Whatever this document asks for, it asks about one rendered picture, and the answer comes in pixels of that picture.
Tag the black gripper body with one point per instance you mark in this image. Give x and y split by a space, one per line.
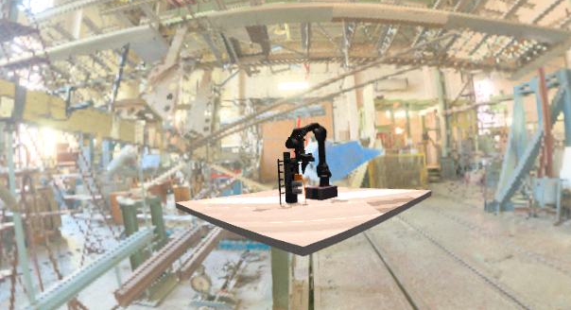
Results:
295 160

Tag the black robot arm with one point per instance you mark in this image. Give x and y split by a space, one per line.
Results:
296 140

